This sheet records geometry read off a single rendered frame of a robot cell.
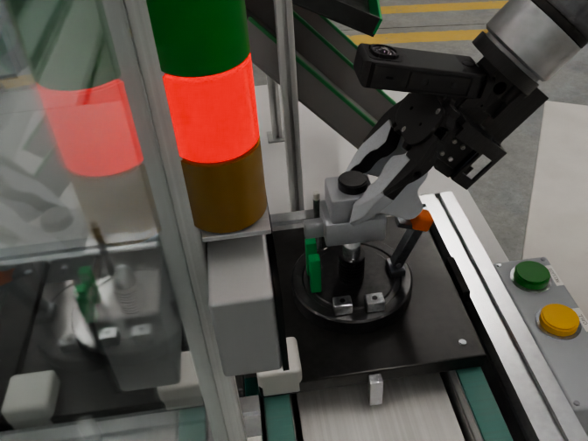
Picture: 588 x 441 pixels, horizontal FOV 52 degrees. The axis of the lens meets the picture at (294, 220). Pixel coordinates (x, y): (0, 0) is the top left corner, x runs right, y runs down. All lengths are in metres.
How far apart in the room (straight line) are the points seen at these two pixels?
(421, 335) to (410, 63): 0.29
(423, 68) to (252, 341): 0.29
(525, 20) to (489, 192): 1.97
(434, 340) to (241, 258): 0.35
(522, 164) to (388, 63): 2.19
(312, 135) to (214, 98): 0.89
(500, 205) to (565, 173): 1.32
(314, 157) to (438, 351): 0.56
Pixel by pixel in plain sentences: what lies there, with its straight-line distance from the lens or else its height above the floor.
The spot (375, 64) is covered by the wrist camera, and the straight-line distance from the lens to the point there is 0.54.
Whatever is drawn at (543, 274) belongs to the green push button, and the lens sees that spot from 0.77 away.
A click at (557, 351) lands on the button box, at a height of 0.96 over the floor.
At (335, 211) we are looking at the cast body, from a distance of 0.61.
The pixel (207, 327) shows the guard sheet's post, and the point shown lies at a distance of 0.43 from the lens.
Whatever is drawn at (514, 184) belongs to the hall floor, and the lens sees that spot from 2.58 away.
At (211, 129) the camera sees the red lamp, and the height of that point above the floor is 1.33.
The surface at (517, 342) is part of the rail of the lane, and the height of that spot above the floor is 0.96.
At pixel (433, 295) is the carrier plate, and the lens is 0.72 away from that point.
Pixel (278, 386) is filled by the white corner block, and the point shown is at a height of 0.97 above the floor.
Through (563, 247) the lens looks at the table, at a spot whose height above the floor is 0.86.
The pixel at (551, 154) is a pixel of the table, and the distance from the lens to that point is 1.19.
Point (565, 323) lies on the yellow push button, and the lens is 0.72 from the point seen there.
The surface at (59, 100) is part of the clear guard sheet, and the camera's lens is 0.17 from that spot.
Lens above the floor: 1.49
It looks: 40 degrees down
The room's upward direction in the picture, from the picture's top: 4 degrees counter-clockwise
